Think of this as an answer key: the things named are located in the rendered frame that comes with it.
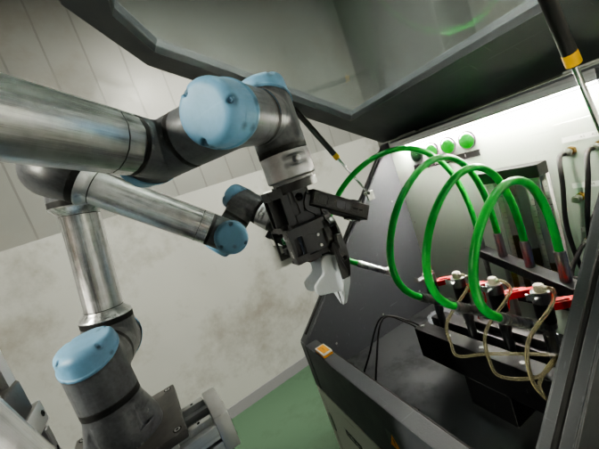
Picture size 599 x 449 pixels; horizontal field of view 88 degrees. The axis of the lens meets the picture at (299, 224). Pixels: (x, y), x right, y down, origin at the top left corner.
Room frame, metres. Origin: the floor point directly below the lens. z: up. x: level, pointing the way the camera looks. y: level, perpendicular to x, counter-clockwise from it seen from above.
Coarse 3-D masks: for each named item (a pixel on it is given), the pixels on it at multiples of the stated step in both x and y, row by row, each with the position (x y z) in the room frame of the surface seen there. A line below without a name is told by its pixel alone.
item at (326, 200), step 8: (312, 192) 0.47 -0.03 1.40; (320, 192) 0.47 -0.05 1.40; (312, 200) 0.47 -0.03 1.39; (320, 200) 0.47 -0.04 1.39; (328, 200) 0.47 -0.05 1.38; (336, 200) 0.48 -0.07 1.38; (344, 200) 0.48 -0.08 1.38; (352, 200) 0.49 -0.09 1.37; (328, 208) 0.47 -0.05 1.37; (336, 208) 0.48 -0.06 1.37; (344, 208) 0.48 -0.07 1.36; (352, 208) 0.49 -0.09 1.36; (360, 208) 0.49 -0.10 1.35; (368, 208) 0.50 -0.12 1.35; (344, 216) 0.52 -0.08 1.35; (352, 216) 0.50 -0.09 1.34; (360, 216) 0.49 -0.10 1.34
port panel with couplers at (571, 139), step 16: (560, 128) 0.64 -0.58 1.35; (576, 128) 0.62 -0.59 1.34; (592, 128) 0.60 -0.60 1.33; (560, 144) 0.65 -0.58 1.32; (576, 144) 0.62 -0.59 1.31; (592, 144) 0.58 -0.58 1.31; (576, 160) 0.63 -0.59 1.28; (592, 160) 0.61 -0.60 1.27; (576, 176) 0.63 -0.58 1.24; (592, 176) 0.61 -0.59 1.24; (576, 192) 0.64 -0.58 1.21; (592, 192) 0.62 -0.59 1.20; (576, 208) 0.65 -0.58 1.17; (592, 208) 0.62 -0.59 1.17; (576, 224) 0.65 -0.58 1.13
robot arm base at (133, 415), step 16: (128, 400) 0.60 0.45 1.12; (144, 400) 0.63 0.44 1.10; (96, 416) 0.56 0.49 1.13; (112, 416) 0.57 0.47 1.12; (128, 416) 0.58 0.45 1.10; (144, 416) 0.61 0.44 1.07; (160, 416) 0.63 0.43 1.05; (96, 432) 0.56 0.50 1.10; (112, 432) 0.56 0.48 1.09; (128, 432) 0.57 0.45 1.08; (144, 432) 0.58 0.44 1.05; (96, 448) 0.57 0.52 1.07; (112, 448) 0.55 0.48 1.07; (128, 448) 0.56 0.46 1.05
